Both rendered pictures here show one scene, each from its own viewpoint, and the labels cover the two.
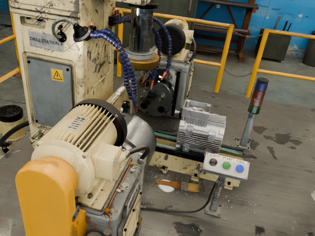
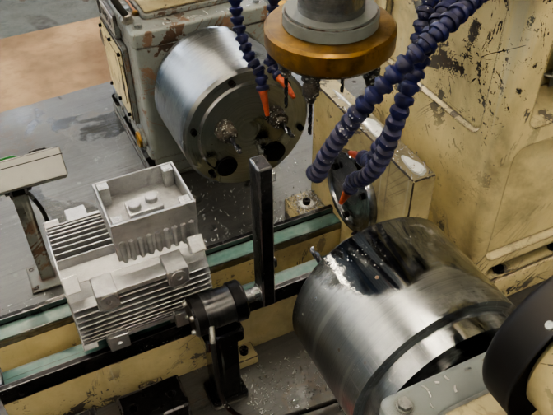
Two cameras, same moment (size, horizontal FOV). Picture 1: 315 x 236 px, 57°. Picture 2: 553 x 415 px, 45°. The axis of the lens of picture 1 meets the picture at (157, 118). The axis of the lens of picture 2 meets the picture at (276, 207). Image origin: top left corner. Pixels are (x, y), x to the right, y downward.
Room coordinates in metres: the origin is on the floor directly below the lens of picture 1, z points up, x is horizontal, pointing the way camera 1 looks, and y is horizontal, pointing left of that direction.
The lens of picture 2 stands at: (1.86, -0.44, 1.75)
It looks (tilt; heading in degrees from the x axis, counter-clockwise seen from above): 42 degrees down; 144
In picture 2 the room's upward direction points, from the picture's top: 1 degrees counter-clockwise
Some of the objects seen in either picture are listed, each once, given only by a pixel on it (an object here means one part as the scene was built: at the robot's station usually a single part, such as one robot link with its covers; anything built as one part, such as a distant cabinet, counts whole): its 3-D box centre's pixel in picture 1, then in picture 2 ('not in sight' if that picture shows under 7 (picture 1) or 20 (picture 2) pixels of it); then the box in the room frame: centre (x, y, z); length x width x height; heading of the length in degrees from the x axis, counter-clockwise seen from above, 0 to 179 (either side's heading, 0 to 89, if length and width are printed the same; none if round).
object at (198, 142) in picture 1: (200, 132); (129, 265); (1.17, -0.21, 1.01); 0.20 x 0.19 x 0.19; 79
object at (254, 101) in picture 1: (256, 100); not in sight; (1.41, -0.51, 1.10); 0.06 x 0.06 x 0.04
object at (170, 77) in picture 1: (159, 87); (419, 347); (1.55, 0.01, 1.04); 0.41 x 0.25 x 0.25; 169
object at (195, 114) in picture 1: (196, 113); (146, 211); (1.17, -0.17, 1.11); 0.12 x 0.11 x 0.07; 79
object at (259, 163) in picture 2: (176, 93); (262, 237); (1.33, -0.08, 1.12); 0.04 x 0.03 x 0.26; 79
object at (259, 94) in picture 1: (259, 92); not in sight; (1.41, -0.51, 1.14); 0.06 x 0.06 x 0.04
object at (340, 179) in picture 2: (124, 114); (349, 192); (1.24, 0.16, 1.01); 0.15 x 0.02 x 0.15; 169
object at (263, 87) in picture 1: (261, 84); not in sight; (1.41, -0.51, 1.19); 0.06 x 0.06 x 0.04
